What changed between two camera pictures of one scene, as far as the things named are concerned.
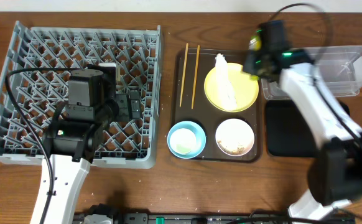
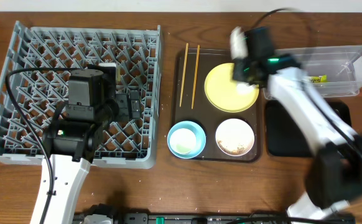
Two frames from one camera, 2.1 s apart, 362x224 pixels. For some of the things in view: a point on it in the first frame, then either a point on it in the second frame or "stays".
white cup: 183,140 stays
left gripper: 122,101 stays
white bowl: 234,137 stays
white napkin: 226,93 -> 239,44
